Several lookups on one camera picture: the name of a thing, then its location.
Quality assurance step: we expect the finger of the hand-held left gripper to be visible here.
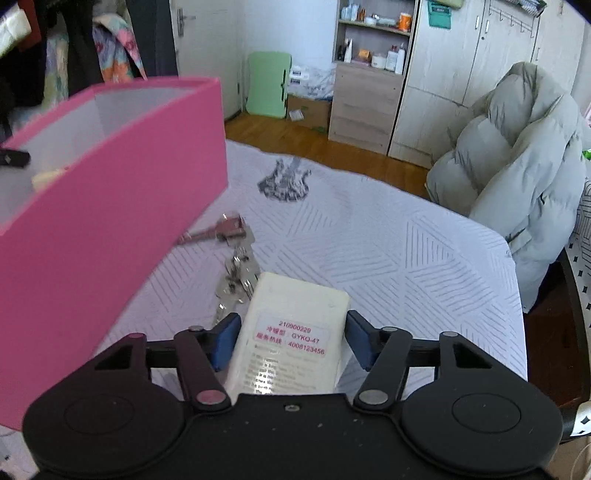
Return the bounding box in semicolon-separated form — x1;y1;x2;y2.
0;148;31;169

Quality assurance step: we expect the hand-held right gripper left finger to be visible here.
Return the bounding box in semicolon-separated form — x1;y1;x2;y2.
92;313;242;413

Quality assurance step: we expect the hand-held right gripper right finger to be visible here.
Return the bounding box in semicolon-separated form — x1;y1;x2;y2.
345;310;497;411

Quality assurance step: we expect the bunch of keys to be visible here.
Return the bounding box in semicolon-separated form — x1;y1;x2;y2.
178;212;259;324

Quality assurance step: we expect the white remote control red label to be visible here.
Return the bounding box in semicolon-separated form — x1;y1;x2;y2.
223;272;350;395

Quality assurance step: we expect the pink cardboard box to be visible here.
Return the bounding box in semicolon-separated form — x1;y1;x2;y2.
0;76;229;432

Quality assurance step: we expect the black coat white piping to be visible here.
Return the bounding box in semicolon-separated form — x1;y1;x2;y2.
0;46;47;134

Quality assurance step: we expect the white patterned bedsheet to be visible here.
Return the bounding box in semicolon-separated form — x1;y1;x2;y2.
0;138;529;462

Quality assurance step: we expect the white fleece-lined coat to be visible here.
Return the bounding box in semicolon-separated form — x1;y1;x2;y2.
0;9;47;58

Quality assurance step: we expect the floral quilt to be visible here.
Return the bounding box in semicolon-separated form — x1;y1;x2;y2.
44;11;148;100

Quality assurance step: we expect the black hanging garment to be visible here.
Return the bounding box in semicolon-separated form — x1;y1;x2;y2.
124;0;178;79

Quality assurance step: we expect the white door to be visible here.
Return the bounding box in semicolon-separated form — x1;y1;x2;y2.
171;0;245;125

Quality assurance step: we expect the grey puffer jacket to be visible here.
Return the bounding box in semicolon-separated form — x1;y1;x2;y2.
425;61;588;315

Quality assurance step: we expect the wooden shelf unit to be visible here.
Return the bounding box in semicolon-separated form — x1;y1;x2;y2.
328;0;419;155

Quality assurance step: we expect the green folding stool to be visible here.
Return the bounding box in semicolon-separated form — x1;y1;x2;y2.
245;51;293;120

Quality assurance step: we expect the pack of tissues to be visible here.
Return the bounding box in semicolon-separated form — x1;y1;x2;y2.
286;62;337;100

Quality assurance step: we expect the white bottle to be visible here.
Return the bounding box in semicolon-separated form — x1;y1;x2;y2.
385;44;407;75

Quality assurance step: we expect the wooden wardrobe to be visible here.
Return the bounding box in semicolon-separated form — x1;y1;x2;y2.
388;0;578;169

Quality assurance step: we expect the teal hanging pouch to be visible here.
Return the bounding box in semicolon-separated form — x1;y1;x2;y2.
426;0;455;29

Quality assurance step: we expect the wire hook rack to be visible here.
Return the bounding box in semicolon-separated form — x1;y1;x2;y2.
489;0;540;35

